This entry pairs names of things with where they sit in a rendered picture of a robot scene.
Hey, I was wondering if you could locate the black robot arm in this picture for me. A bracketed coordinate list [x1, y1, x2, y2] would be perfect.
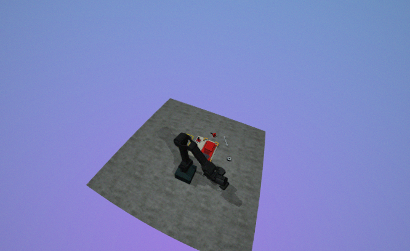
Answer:
[174, 133, 228, 186]

